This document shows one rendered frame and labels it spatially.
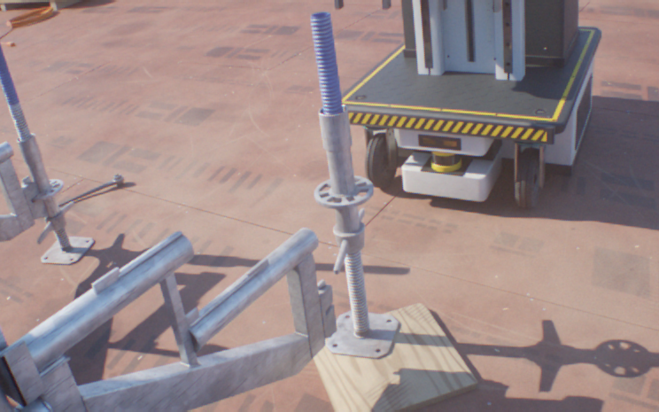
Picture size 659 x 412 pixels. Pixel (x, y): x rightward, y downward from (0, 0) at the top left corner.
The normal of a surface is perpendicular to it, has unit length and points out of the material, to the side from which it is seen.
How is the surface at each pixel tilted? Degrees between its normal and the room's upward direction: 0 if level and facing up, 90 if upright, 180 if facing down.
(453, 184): 90
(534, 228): 0
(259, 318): 0
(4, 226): 90
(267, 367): 90
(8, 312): 0
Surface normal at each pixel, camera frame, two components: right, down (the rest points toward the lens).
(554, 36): -0.46, 0.51
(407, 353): -0.14, -0.85
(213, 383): 0.82, 0.20
